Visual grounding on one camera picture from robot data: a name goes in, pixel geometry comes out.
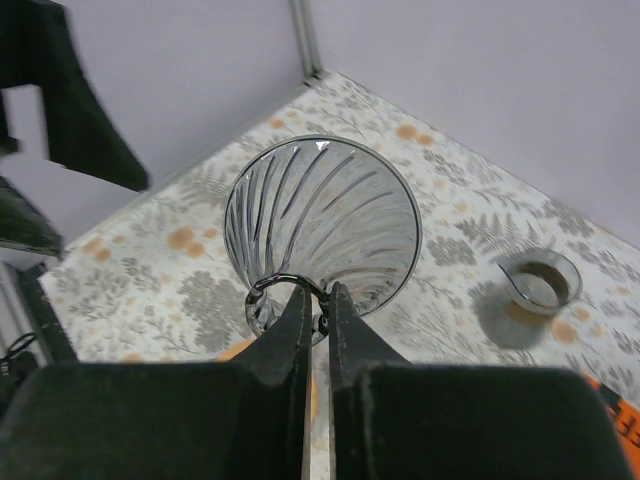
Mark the grey glass carafe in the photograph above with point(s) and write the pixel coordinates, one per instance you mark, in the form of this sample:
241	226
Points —
541	281

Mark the left aluminium frame post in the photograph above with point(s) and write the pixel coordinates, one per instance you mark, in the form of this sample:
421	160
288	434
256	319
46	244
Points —
307	41

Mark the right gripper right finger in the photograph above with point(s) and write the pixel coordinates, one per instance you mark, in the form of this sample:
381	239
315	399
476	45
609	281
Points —
394	419

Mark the orange coffee filter pack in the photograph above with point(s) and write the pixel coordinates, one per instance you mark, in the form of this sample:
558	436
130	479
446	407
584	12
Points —
625	417

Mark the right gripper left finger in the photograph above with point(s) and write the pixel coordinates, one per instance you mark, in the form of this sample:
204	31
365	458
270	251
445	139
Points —
244	418

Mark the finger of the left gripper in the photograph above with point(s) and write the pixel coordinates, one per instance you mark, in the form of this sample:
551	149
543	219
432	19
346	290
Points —
37	49
24	227

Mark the floral tablecloth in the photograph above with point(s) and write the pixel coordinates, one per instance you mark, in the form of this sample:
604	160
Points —
457	261

